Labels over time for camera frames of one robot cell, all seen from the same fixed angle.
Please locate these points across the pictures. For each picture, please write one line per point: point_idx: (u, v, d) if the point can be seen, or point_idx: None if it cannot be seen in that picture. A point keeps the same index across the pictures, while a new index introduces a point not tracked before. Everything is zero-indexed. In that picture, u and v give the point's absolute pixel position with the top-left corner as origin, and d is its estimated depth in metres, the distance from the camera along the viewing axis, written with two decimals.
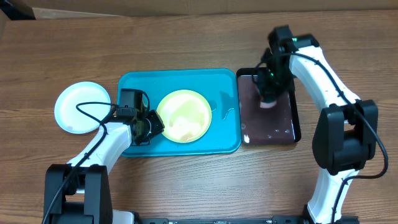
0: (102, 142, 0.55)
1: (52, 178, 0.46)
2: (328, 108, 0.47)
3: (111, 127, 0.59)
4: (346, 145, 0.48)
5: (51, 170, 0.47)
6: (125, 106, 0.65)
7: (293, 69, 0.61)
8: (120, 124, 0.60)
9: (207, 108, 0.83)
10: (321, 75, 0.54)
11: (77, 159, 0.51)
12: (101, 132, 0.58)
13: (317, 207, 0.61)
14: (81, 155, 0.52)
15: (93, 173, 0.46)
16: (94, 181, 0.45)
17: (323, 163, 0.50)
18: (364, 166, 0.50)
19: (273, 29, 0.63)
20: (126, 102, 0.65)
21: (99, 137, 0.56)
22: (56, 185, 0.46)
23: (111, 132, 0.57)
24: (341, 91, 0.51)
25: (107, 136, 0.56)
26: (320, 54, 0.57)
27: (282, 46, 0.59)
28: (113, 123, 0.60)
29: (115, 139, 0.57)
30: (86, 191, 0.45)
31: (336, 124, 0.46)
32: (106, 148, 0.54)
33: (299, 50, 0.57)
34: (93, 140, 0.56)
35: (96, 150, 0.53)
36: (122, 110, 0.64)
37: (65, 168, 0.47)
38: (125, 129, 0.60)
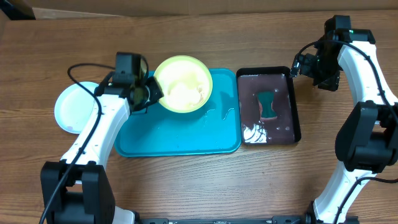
0: (99, 127, 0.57)
1: (48, 177, 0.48)
2: (364, 103, 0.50)
3: (105, 102, 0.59)
4: (372, 144, 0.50)
5: (46, 170, 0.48)
6: (122, 71, 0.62)
7: (341, 60, 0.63)
8: (117, 100, 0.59)
9: (206, 78, 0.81)
10: (369, 73, 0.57)
11: (72, 155, 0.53)
12: (95, 111, 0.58)
13: (323, 203, 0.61)
14: (76, 149, 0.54)
15: (90, 173, 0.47)
16: (91, 181, 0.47)
17: (343, 156, 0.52)
18: (382, 170, 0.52)
19: (333, 17, 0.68)
20: (122, 67, 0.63)
21: (94, 119, 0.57)
22: (53, 185, 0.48)
23: (107, 112, 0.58)
24: (382, 91, 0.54)
25: (102, 117, 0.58)
26: (373, 51, 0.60)
27: (337, 35, 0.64)
28: (107, 97, 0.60)
29: (111, 120, 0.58)
30: (83, 190, 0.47)
31: (367, 121, 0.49)
32: (101, 136, 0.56)
33: (352, 42, 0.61)
34: (88, 123, 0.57)
35: (91, 140, 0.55)
36: (119, 76, 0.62)
37: (61, 168, 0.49)
38: (120, 104, 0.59)
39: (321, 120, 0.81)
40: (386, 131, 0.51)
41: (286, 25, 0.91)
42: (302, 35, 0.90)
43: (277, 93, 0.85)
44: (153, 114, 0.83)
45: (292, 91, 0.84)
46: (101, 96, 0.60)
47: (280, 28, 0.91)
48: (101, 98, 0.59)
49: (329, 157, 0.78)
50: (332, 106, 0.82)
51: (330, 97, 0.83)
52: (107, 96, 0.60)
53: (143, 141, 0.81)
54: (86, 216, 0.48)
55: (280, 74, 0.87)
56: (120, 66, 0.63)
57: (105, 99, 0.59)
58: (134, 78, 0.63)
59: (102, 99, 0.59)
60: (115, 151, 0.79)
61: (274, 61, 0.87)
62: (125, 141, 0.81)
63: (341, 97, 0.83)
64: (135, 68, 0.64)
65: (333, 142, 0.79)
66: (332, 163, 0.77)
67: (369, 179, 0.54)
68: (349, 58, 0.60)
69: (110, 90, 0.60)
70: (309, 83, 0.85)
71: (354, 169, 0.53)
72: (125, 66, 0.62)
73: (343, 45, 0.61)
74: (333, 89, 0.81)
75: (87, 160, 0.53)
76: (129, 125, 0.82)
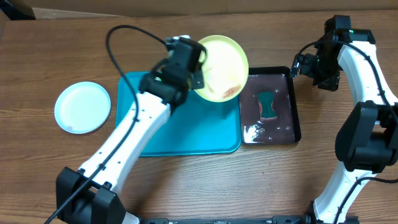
0: (130, 135, 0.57)
1: (66, 182, 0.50)
2: (364, 103, 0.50)
3: (143, 106, 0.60)
4: (372, 144, 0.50)
5: (68, 173, 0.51)
6: (176, 63, 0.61)
7: (341, 60, 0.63)
8: (158, 106, 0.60)
9: (244, 71, 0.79)
10: (369, 73, 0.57)
11: (91, 167, 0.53)
12: (131, 116, 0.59)
13: (323, 203, 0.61)
14: (98, 160, 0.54)
15: (104, 195, 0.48)
16: (103, 203, 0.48)
17: (343, 157, 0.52)
18: (382, 170, 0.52)
19: (333, 17, 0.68)
20: (178, 58, 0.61)
21: (128, 125, 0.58)
22: (68, 190, 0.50)
23: (142, 121, 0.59)
24: (382, 91, 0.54)
25: (137, 124, 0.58)
26: (373, 51, 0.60)
27: (337, 35, 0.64)
28: (149, 98, 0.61)
29: (143, 132, 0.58)
30: (93, 206, 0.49)
31: (367, 120, 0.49)
32: (127, 152, 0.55)
33: (352, 42, 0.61)
34: (122, 127, 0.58)
35: (115, 155, 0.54)
36: (173, 67, 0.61)
37: (79, 178, 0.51)
38: (160, 111, 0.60)
39: (321, 120, 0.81)
40: (386, 131, 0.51)
41: (286, 25, 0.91)
42: (302, 35, 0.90)
43: (277, 93, 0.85)
44: None
45: (292, 91, 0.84)
46: (144, 93, 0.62)
47: (280, 28, 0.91)
48: (145, 96, 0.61)
49: (329, 157, 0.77)
50: (333, 106, 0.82)
51: (330, 97, 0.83)
52: (150, 95, 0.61)
53: None
54: None
55: (280, 73, 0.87)
56: (177, 57, 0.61)
57: (144, 101, 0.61)
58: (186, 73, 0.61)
59: (143, 99, 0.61)
60: None
61: (274, 61, 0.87)
62: None
63: (341, 97, 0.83)
64: (191, 65, 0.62)
65: (333, 142, 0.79)
66: (332, 163, 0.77)
67: (369, 179, 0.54)
68: (349, 58, 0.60)
69: (157, 86, 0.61)
70: (309, 83, 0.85)
71: (354, 169, 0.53)
72: (183, 60, 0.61)
73: (344, 45, 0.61)
74: (333, 89, 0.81)
75: (104, 180, 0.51)
76: None
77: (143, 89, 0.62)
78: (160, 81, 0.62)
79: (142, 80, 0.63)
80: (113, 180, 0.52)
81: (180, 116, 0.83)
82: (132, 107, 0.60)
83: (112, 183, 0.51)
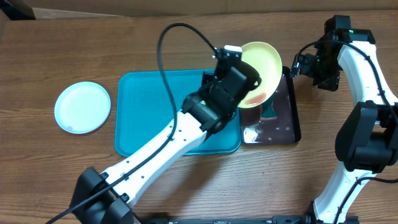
0: (161, 152, 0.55)
1: (87, 182, 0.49)
2: (363, 103, 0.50)
3: (181, 126, 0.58)
4: (372, 144, 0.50)
5: (91, 173, 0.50)
6: (224, 90, 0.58)
7: (341, 60, 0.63)
8: (194, 129, 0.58)
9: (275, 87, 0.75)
10: (368, 73, 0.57)
11: (115, 176, 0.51)
12: (167, 132, 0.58)
13: (323, 203, 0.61)
14: (124, 169, 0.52)
15: (122, 207, 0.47)
16: (117, 214, 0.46)
17: (343, 157, 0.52)
18: (382, 170, 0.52)
19: (332, 17, 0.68)
20: (227, 85, 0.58)
21: (161, 142, 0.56)
22: (87, 190, 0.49)
23: (176, 140, 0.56)
24: (382, 91, 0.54)
25: (170, 142, 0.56)
26: (373, 51, 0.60)
27: (337, 35, 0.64)
28: (189, 120, 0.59)
29: (175, 150, 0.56)
30: (107, 213, 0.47)
31: (367, 120, 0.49)
32: (153, 168, 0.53)
33: (352, 42, 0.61)
34: (155, 140, 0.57)
35: (142, 168, 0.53)
36: (221, 93, 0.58)
37: (100, 181, 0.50)
38: (196, 135, 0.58)
39: (321, 120, 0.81)
40: (386, 131, 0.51)
41: (286, 25, 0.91)
42: (302, 35, 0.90)
43: (277, 93, 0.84)
44: (154, 114, 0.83)
45: (292, 92, 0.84)
46: (186, 114, 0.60)
47: (280, 28, 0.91)
48: (185, 116, 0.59)
49: (329, 157, 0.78)
50: (333, 106, 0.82)
51: (330, 97, 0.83)
52: (191, 117, 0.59)
53: (144, 141, 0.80)
54: None
55: None
56: (227, 84, 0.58)
57: (183, 121, 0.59)
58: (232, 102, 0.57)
59: (184, 119, 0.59)
60: (115, 151, 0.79)
61: None
62: (125, 141, 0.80)
63: (341, 97, 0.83)
64: (240, 96, 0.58)
65: (333, 143, 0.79)
66: (332, 163, 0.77)
67: (369, 179, 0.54)
68: (349, 58, 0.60)
69: (199, 110, 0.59)
70: (309, 84, 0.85)
71: (354, 169, 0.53)
72: (233, 89, 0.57)
73: (344, 45, 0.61)
74: (333, 89, 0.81)
75: (123, 191, 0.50)
76: (129, 124, 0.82)
77: (186, 109, 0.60)
78: (204, 105, 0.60)
79: (186, 99, 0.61)
80: (132, 194, 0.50)
81: None
82: (170, 124, 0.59)
83: (130, 196, 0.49)
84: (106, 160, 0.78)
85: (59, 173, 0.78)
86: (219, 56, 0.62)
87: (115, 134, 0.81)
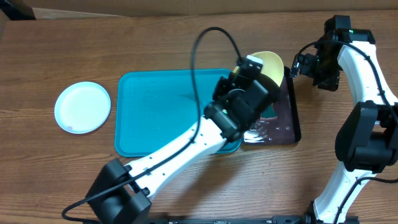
0: (182, 154, 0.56)
1: (112, 172, 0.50)
2: (364, 103, 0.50)
3: (202, 131, 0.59)
4: (372, 144, 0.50)
5: (116, 164, 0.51)
6: (245, 102, 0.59)
7: (341, 60, 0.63)
8: (216, 135, 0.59)
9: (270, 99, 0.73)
10: (368, 73, 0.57)
11: (139, 169, 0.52)
12: (189, 135, 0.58)
13: (323, 203, 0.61)
14: (146, 165, 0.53)
15: (142, 201, 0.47)
16: (136, 208, 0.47)
17: (343, 157, 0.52)
18: (382, 170, 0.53)
19: (332, 17, 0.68)
20: (249, 98, 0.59)
21: (183, 143, 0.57)
22: (111, 180, 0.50)
23: (197, 144, 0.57)
24: (382, 91, 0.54)
25: (191, 145, 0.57)
26: (373, 51, 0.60)
27: (337, 35, 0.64)
28: (210, 126, 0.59)
29: (196, 153, 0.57)
30: (126, 206, 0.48)
31: (367, 120, 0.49)
32: (174, 167, 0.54)
33: (352, 42, 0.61)
34: (177, 141, 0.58)
35: (163, 165, 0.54)
36: (242, 104, 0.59)
37: (124, 173, 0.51)
38: (217, 141, 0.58)
39: (321, 120, 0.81)
40: (385, 131, 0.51)
41: (286, 25, 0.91)
42: (302, 35, 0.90)
43: None
44: (153, 113, 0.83)
45: (292, 91, 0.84)
46: (208, 119, 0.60)
47: (280, 28, 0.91)
48: (206, 122, 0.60)
49: (329, 157, 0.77)
50: (333, 106, 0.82)
51: (330, 97, 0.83)
52: (212, 124, 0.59)
53: (144, 141, 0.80)
54: None
55: None
56: (249, 96, 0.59)
57: (205, 126, 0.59)
58: (250, 114, 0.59)
59: (205, 124, 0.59)
60: (115, 151, 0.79)
61: None
62: (125, 141, 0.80)
63: (341, 97, 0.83)
64: (259, 109, 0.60)
65: (333, 142, 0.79)
66: (333, 163, 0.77)
67: (369, 179, 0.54)
68: (348, 58, 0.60)
69: (221, 117, 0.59)
70: (309, 84, 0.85)
71: (354, 169, 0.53)
72: (254, 102, 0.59)
73: (344, 45, 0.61)
74: (333, 89, 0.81)
75: (144, 185, 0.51)
76: (129, 124, 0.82)
77: (208, 115, 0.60)
78: (226, 113, 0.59)
79: (208, 106, 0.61)
80: (153, 188, 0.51)
81: (180, 115, 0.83)
82: (193, 127, 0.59)
83: (151, 191, 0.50)
84: (106, 160, 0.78)
85: (59, 173, 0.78)
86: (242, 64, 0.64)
87: (115, 134, 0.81)
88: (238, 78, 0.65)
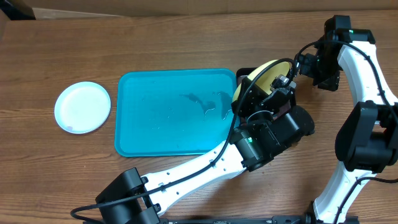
0: (201, 176, 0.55)
1: (128, 182, 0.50)
2: (364, 103, 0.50)
3: (224, 157, 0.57)
4: (372, 144, 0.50)
5: (133, 173, 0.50)
6: (274, 133, 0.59)
7: (341, 60, 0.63)
8: (237, 163, 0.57)
9: None
10: (368, 73, 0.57)
11: (155, 182, 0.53)
12: (210, 157, 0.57)
13: (323, 203, 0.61)
14: (162, 180, 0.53)
15: (153, 218, 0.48)
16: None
17: (343, 157, 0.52)
18: (382, 170, 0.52)
19: (332, 17, 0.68)
20: (277, 130, 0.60)
21: (203, 164, 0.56)
22: (124, 190, 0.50)
23: (216, 168, 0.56)
24: (382, 91, 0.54)
25: (211, 168, 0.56)
26: (373, 51, 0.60)
27: (337, 35, 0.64)
28: (233, 152, 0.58)
29: (214, 177, 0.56)
30: (136, 218, 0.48)
31: (367, 120, 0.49)
32: (189, 188, 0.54)
33: (352, 42, 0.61)
34: (197, 161, 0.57)
35: (179, 184, 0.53)
36: (270, 135, 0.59)
37: (138, 185, 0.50)
38: (237, 170, 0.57)
39: (321, 120, 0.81)
40: (385, 131, 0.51)
41: (286, 25, 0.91)
42: (302, 35, 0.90)
43: None
44: (153, 114, 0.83)
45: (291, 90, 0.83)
46: (232, 145, 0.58)
47: (280, 28, 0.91)
48: (231, 148, 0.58)
49: (329, 157, 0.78)
50: (333, 106, 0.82)
51: (331, 97, 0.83)
52: (235, 149, 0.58)
53: (144, 141, 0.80)
54: None
55: None
56: (277, 128, 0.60)
57: (229, 152, 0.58)
58: (276, 146, 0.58)
59: (229, 149, 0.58)
60: (115, 150, 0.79)
61: None
62: (125, 141, 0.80)
63: (341, 97, 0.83)
64: (285, 142, 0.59)
65: (333, 143, 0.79)
66: (333, 163, 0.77)
67: (369, 179, 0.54)
68: (348, 58, 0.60)
69: (244, 144, 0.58)
70: (309, 83, 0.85)
71: (354, 169, 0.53)
72: (282, 135, 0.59)
73: (344, 45, 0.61)
74: (334, 89, 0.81)
75: (157, 201, 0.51)
76: (129, 124, 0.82)
77: (232, 140, 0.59)
78: (250, 142, 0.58)
79: (235, 130, 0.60)
80: (164, 206, 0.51)
81: (179, 115, 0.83)
82: (215, 150, 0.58)
83: (162, 208, 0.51)
84: (106, 160, 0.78)
85: (58, 173, 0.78)
86: (278, 85, 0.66)
87: (115, 134, 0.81)
88: (268, 101, 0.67)
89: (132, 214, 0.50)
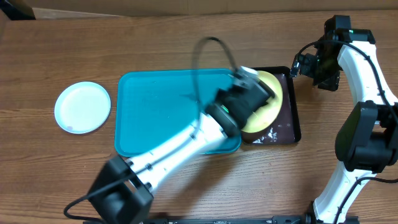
0: (184, 150, 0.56)
1: (112, 168, 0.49)
2: (364, 103, 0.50)
3: (203, 127, 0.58)
4: (373, 144, 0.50)
5: (117, 160, 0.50)
6: (245, 101, 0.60)
7: (342, 61, 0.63)
8: (215, 130, 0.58)
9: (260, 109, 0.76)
10: (368, 73, 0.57)
11: (141, 163, 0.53)
12: (189, 132, 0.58)
13: (323, 203, 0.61)
14: (147, 160, 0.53)
15: (144, 195, 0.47)
16: (138, 202, 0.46)
17: (343, 157, 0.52)
18: (382, 170, 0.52)
19: (331, 18, 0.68)
20: (247, 98, 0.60)
21: (184, 139, 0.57)
22: (111, 176, 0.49)
23: (198, 140, 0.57)
24: (382, 91, 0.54)
25: (191, 141, 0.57)
26: (373, 51, 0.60)
27: (336, 35, 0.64)
28: (209, 122, 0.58)
29: (196, 148, 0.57)
30: (129, 200, 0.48)
31: (367, 120, 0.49)
32: (175, 163, 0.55)
33: (352, 42, 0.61)
34: (178, 139, 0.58)
35: (164, 161, 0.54)
36: (240, 103, 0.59)
37: (125, 168, 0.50)
38: (216, 137, 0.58)
39: (321, 120, 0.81)
40: (386, 131, 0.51)
41: (286, 25, 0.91)
42: (302, 35, 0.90)
43: None
44: (153, 114, 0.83)
45: (292, 91, 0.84)
46: (208, 116, 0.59)
47: (280, 28, 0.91)
48: (208, 119, 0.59)
49: (329, 157, 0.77)
50: (333, 106, 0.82)
51: (331, 97, 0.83)
52: (213, 121, 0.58)
53: (143, 141, 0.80)
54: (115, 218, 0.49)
55: (280, 73, 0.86)
56: (247, 96, 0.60)
57: (206, 122, 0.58)
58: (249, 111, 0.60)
59: (204, 120, 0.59)
60: (115, 151, 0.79)
61: (274, 61, 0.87)
62: (125, 141, 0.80)
63: (341, 98, 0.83)
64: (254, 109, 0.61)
65: (333, 143, 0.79)
66: (332, 163, 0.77)
67: (369, 179, 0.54)
68: (349, 58, 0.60)
69: (220, 115, 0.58)
70: (309, 83, 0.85)
71: (354, 169, 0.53)
72: (252, 100, 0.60)
73: (344, 45, 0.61)
74: (334, 89, 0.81)
75: (146, 180, 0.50)
76: (129, 124, 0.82)
77: (208, 111, 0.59)
78: (226, 111, 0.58)
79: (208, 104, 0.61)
80: (155, 183, 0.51)
81: (178, 114, 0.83)
82: (193, 124, 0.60)
83: (153, 185, 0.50)
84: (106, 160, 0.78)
85: (58, 174, 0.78)
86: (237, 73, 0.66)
87: (115, 134, 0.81)
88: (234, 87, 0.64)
89: (125, 198, 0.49)
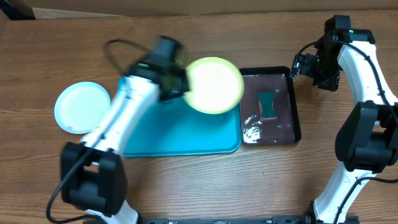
0: (124, 111, 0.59)
1: (67, 157, 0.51)
2: (363, 103, 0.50)
3: (137, 89, 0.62)
4: (372, 144, 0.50)
5: (67, 148, 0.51)
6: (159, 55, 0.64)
7: (341, 61, 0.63)
8: (146, 86, 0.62)
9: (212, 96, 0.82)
10: (368, 73, 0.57)
11: (92, 138, 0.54)
12: (124, 95, 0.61)
13: (323, 203, 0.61)
14: (97, 132, 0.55)
15: (108, 160, 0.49)
16: (107, 168, 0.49)
17: (343, 157, 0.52)
18: (382, 170, 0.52)
19: (331, 18, 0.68)
20: (160, 52, 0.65)
21: (122, 102, 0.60)
22: (69, 165, 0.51)
23: (135, 99, 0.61)
24: (382, 91, 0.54)
25: (129, 101, 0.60)
26: (373, 51, 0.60)
27: (337, 35, 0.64)
28: (139, 81, 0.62)
29: (137, 105, 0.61)
30: (99, 173, 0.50)
31: (367, 120, 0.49)
32: (124, 124, 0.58)
33: (352, 42, 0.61)
34: (115, 105, 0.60)
35: (113, 126, 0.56)
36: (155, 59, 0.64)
37: (79, 149, 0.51)
38: (148, 89, 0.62)
39: (321, 120, 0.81)
40: (386, 132, 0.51)
41: (286, 25, 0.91)
42: (303, 35, 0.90)
43: (277, 93, 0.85)
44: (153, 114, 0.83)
45: (292, 91, 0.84)
46: (134, 78, 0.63)
47: (280, 28, 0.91)
48: (136, 79, 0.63)
49: (329, 157, 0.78)
50: (333, 106, 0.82)
51: (331, 97, 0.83)
52: (140, 78, 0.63)
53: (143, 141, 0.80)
54: (98, 196, 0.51)
55: (280, 73, 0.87)
56: (159, 50, 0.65)
57: (138, 83, 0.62)
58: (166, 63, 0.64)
59: (135, 81, 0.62)
60: None
61: (274, 61, 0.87)
62: None
63: (341, 97, 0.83)
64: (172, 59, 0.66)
65: (333, 142, 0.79)
66: (332, 163, 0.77)
67: (369, 179, 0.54)
68: (349, 58, 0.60)
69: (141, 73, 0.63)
70: (309, 83, 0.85)
71: (354, 169, 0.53)
72: (164, 53, 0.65)
73: (344, 45, 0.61)
74: (334, 89, 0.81)
75: (104, 147, 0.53)
76: None
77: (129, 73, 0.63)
78: (147, 66, 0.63)
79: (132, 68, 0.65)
80: (115, 145, 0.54)
81: (178, 114, 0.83)
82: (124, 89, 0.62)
83: (115, 148, 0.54)
84: None
85: (58, 174, 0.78)
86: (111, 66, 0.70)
87: None
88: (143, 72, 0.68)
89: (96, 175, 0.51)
